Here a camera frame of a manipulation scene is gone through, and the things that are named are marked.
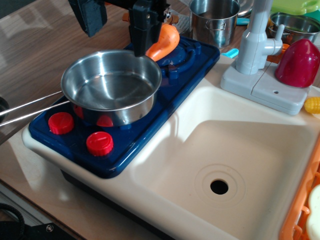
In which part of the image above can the red right stove knob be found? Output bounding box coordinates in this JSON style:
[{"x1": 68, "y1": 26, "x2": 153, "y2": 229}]
[{"x1": 85, "y1": 131, "x2": 114, "y2": 157}]

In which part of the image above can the red toy pepper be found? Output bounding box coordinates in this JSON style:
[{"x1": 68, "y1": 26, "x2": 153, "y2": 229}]
[{"x1": 274, "y1": 38, "x2": 320, "y2": 88}]

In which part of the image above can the red stove knob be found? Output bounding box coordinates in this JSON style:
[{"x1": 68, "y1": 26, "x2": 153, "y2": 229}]
[
  {"x1": 48, "y1": 112, "x2": 75, "y2": 135},
  {"x1": 85, "y1": 131, "x2": 114, "y2": 157}
]

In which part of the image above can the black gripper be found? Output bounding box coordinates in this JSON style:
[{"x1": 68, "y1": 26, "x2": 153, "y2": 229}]
[{"x1": 68, "y1": 0, "x2": 170, "y2": 57}]

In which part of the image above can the steel pot at right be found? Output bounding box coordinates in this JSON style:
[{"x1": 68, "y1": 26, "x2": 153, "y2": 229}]
[{"x1": 268, "y1": 12, "x2": 320, "y2": 45}]

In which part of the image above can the yellow toy corn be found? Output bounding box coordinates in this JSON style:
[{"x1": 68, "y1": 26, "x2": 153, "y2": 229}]
[{"x1": 304, "y1": 96, "x2": 320, "y2": 115}]

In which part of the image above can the cream plate in rack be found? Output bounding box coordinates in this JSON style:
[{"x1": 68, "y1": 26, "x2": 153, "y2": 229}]
[{"x1": 306, "y1": 185, "x2": 320, "y2": 240}]

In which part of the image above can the steel pan with wire handle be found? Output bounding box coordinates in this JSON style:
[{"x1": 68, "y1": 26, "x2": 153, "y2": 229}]
[{"x1": 0, "y1": 49, "x2": 162, "y2": 127}]

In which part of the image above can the grey toy faucet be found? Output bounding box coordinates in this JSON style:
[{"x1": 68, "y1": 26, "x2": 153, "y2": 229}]
[{"x1": 220, "y1": 0, "x2": 310, "y2": 116}]

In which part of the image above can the green plastic lid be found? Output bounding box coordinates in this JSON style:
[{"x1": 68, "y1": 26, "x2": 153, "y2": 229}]
[{"x1": 271, "y1": 0, "x2": 320, "y2": 16}]

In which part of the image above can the black cable bottom left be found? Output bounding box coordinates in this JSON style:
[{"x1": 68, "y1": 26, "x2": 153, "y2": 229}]
[{"x1": 0, "y1": 202, "x2": 25, "y2": 240}]

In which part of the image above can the black knob at left edge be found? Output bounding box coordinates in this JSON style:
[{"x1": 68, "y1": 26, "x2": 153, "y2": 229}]
[{"x1": 0, "y1": 97, "x2": 10, "y2": 119}]

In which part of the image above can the orange transparent toy pot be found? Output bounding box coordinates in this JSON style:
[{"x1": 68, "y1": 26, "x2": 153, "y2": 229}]
[{"x1": 122, "y1": 12, "x2": 179, "y2": 25}]

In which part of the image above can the red left stove knob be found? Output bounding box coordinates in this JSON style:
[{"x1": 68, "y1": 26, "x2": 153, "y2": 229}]
[{"x1": 48, "y1": 112, "x2": 75, "y2": 135}]

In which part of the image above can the orange toy carrot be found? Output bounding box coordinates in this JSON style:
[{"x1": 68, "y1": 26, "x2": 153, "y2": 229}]
[{"x1": 145, "y1": 24, "x2": 180, "y2": 62}]

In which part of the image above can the tall steel pot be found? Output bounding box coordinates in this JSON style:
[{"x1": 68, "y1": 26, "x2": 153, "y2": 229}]
[{"x1": 188, "y1": 0, "x2": 240, "y2": 49}]

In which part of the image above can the light blue utensil handle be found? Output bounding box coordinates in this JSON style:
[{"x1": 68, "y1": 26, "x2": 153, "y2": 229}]
[{"x1": 236, "y1": 17, "x2": 250, "y2": 26}]

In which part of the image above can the cream toy sink unit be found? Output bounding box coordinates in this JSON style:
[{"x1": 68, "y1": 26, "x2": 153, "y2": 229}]
[{"x1": 22, "y1": 56, "x2": 320, "y2": 240}]

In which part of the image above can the orange dish rack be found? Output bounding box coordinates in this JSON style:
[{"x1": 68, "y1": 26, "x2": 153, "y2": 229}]
[{"x1": 279, "y1": 147, "x2": 320, "y2": 240}]

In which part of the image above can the light blue spatula tip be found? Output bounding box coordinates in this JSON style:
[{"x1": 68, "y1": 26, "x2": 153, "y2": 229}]
[{"x1": 221, "y1": 48, "x2": 239, "y2": 59}]

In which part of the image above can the blue toy stove top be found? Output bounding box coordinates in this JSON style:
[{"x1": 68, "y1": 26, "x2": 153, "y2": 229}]
[{"x1": 28, "y1": 36, "x2": 220, "y2": 179}]

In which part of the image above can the orange toy piece behind faucet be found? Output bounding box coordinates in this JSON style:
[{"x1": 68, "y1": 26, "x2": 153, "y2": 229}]
[{"x1": 266, "y1": 43, "x2": 291, "y2": 64}]

